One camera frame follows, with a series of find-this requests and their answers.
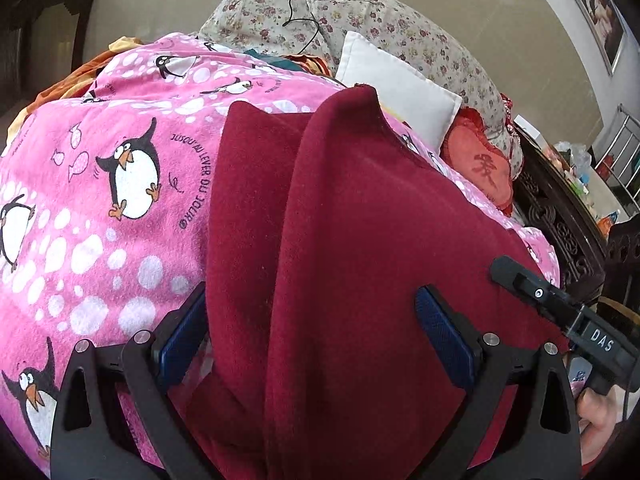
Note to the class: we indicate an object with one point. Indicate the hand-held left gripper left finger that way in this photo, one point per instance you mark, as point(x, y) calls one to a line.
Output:
point(180, 355)

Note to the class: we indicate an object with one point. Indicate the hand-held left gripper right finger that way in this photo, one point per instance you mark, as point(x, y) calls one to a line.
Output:
point(442, 335)

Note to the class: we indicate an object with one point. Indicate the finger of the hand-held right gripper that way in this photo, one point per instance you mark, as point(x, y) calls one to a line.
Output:
point(525, 282)

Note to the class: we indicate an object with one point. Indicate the dark red knit garment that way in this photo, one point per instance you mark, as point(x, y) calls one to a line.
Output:
point(350, 235)

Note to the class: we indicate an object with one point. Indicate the person's right hand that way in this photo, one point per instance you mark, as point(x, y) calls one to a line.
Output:
point(600, 425)

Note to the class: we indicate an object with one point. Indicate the dark carved wooden headboard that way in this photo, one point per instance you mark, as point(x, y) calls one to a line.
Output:
point(555, 210)

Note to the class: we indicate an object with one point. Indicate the orange snack packet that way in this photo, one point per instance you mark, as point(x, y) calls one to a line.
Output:
point(607, 225)

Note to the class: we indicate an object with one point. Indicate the pink penguin print blanket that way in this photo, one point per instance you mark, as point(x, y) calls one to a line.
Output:
point(165, 237)

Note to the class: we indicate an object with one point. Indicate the red embroidered pillow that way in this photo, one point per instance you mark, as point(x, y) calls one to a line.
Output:
point(480, 165)

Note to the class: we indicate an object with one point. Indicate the clear plastic bag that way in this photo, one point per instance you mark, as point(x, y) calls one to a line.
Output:
point(572, 154)

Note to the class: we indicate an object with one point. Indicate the steel railing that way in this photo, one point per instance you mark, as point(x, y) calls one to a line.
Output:
point(622, 132)

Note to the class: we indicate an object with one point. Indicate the white pillow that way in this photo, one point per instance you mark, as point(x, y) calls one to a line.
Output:
point(400, 85)

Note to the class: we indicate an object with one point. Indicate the long floral pillow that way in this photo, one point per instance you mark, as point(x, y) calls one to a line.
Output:
point(425, 45)

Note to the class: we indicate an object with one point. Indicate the orange striped cloth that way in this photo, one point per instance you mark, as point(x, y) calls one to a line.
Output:
point(315, 66)

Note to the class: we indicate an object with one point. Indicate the yellow cloth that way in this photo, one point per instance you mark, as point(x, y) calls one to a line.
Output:
point(125, 44)

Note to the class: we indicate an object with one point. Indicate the small floral pillow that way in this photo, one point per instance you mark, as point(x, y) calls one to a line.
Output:
point(250, 15)

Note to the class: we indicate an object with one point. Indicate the framed wall picture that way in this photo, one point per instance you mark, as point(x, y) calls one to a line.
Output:
point(602, 15)

